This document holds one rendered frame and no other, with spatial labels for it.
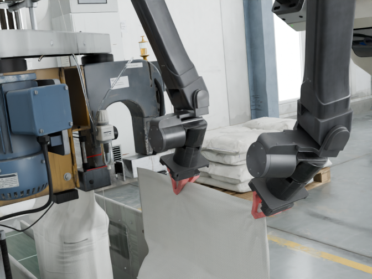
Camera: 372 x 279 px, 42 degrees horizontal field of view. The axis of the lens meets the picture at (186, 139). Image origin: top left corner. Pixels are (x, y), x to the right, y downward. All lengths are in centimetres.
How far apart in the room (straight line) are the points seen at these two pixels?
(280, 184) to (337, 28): 29
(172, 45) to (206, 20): 578
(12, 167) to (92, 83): 38
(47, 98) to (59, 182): 36
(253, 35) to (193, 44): 107
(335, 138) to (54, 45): 63
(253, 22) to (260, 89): 98
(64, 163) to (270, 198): 61
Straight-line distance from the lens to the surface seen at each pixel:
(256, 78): 726
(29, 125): 95
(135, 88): 134
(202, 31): 670
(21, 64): 103
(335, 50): 69
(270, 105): 705
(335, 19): 67
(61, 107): 98
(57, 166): 126
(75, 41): 118
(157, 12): 98
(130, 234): 208
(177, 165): 107
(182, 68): 100
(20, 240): 298
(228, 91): 697
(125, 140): 530
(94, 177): 129
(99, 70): 129
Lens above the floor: 134
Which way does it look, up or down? 10 degrees down
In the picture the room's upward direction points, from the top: 5 degrees counter-clockwise
